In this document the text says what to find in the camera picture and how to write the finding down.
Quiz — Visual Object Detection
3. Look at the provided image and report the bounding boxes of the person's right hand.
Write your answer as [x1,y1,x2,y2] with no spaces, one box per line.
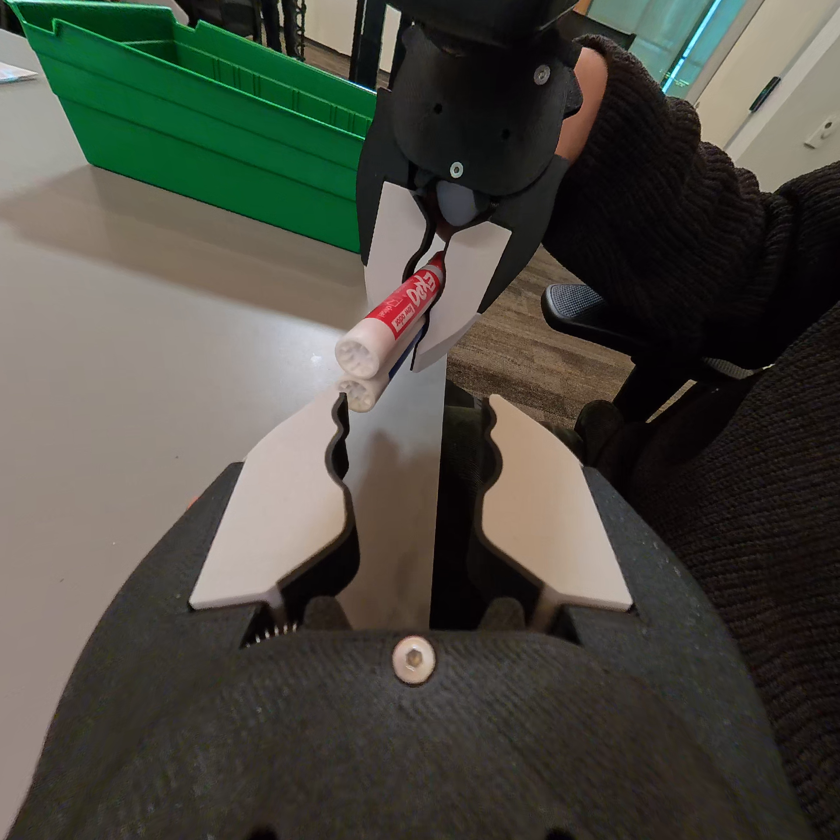
[558,47,609,164]

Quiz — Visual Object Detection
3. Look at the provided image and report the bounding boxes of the green plastic bin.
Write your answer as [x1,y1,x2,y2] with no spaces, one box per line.
[5,0,380,253]

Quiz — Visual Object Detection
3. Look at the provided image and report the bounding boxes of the blue dry erase marker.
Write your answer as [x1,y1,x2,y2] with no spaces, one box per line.
[336,318,431,414]

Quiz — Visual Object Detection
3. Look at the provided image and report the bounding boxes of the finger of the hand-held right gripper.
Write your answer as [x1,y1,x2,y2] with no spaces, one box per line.
[411,226,517,373]
[361,181,437,324]

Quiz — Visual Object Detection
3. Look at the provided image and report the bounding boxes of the black office chair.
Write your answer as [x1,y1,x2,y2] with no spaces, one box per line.
[541,282,756,424]

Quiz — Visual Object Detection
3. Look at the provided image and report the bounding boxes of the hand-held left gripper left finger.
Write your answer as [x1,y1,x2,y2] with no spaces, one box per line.
[189,392,362,626]

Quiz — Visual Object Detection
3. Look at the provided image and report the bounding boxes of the person's right forearm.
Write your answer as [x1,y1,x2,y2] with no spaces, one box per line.
[541,33,788,368]

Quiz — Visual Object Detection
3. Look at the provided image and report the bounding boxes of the red dry erase marker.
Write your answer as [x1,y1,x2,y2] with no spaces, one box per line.
[333,252,448,382]

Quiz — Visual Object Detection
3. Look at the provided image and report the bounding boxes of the glass door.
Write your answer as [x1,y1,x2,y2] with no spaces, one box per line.
[587,0,723,96]

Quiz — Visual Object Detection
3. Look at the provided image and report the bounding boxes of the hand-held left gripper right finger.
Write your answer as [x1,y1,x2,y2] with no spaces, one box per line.
[472,394,635,636]

